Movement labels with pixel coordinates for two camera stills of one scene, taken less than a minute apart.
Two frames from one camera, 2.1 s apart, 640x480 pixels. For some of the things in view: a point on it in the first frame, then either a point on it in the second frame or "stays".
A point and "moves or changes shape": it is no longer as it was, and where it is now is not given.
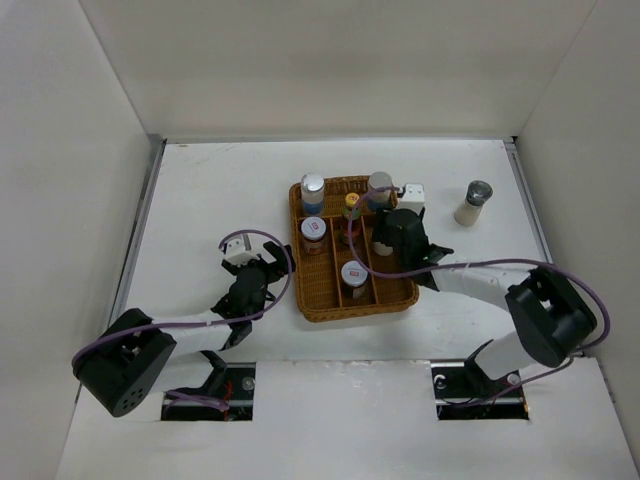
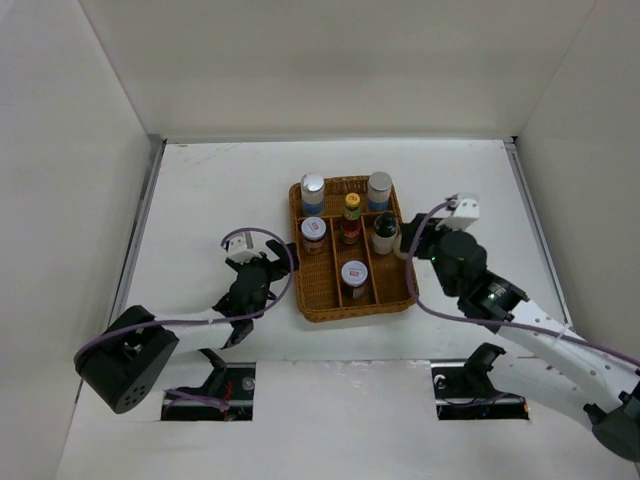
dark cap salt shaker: x=478 y=192 moves or changes shape
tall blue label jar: x=380 y=200 stays
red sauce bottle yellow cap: x=351 y=201 stays
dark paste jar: x=313 y=231 stays
